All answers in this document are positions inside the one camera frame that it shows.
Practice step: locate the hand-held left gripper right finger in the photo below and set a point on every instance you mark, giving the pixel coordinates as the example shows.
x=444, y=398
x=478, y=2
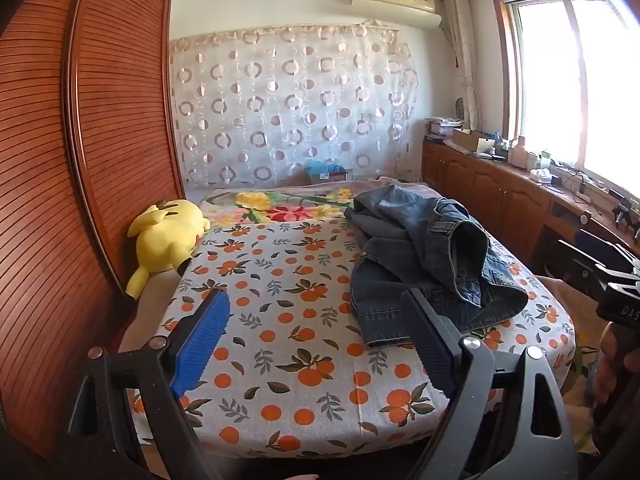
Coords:
x=430, y=340

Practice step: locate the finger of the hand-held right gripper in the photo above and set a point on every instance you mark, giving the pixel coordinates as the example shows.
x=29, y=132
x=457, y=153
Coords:
x=607, y=255
x=575, y=265

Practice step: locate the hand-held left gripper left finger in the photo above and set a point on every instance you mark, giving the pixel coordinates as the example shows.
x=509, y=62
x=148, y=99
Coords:
x=200, y=345

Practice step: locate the blue denim pants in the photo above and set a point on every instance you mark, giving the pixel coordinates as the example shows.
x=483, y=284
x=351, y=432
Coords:
x=425, y=230

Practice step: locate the person's right hand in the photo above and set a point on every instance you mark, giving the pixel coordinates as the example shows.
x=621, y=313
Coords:
x=607, y=360

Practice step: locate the beige bed mattress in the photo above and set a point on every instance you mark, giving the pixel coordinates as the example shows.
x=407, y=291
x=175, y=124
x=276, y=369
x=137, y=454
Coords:
x=150, y=310

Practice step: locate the yellow plush toy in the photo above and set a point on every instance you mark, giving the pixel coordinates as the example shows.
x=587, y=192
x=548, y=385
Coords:
x=165, y=240

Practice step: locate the orange fruit print bedsheet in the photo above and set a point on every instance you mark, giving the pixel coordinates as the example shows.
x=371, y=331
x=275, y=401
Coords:
x=300, y=280

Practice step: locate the white plastic jug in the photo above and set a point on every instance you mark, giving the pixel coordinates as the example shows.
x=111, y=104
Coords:
x=519, y=155

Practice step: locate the wooden cabinet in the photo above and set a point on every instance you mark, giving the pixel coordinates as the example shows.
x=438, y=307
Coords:
x=480, y=185

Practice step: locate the floral blanket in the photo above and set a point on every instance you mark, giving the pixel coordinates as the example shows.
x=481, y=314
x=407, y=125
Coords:
x=280, y=205

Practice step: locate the open cardboard box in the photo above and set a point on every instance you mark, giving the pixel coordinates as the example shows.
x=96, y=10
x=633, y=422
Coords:
x=472, y=140

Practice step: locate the window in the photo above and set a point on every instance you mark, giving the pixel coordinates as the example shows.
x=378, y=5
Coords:
x=550, y=85

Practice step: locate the stack of papers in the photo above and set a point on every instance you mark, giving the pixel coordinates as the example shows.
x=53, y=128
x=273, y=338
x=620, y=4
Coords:
x=442, y=127

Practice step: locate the blue plastic bag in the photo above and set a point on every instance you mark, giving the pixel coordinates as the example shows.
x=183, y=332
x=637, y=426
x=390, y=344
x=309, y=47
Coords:
x=322, y=166

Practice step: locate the wooden headboard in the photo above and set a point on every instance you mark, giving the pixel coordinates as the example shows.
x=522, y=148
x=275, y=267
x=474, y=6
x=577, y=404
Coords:
x=35, y=210
x=125, y=110

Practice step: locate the beige window curtain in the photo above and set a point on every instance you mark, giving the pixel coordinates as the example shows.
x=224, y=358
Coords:
x=462, y=50

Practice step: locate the circle pattern sheer curtain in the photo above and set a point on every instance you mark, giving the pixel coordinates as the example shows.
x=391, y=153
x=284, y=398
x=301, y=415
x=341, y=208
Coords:
x=300, y=110

